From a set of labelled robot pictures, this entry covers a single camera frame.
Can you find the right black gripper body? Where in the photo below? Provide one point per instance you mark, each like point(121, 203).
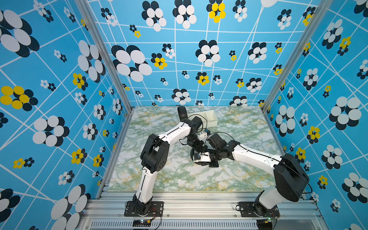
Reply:
point(214, 157)

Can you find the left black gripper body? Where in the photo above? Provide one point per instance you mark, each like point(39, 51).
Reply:
point(195, 141)

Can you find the circuit board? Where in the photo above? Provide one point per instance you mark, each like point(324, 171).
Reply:
point(141, 223)
point(264, 224)

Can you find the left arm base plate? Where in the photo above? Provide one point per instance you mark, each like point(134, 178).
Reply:
point(137, 209)

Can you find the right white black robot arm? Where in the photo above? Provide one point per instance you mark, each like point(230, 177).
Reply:
point(290, 178)

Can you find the white compartment storage tray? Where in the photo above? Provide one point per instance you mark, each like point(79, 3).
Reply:
point(209, 118)

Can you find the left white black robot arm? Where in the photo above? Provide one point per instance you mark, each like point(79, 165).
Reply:
point(154, 157)

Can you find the aluminium front frame rail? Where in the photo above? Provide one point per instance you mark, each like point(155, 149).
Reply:
point(198, 211)

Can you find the left circuit board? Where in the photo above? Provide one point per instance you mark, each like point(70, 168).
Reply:
point(141, 223)

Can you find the right aluminium corner post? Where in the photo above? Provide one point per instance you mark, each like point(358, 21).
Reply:
point(304, 39)

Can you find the long black leather belt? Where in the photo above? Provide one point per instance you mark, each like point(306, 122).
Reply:
point(182, 113)

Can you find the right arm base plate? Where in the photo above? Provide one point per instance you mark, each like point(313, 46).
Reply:
point(251, 210)

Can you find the aluminium corner post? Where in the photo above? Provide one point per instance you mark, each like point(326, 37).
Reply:
point(304, 39)
point(88, 17)

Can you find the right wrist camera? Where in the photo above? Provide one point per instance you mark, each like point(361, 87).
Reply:
point(202, 157)

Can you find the left aluminium corner post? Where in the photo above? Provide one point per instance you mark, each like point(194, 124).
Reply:
point(88, 17)

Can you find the right circuit board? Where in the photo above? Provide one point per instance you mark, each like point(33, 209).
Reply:
point(264, 224)

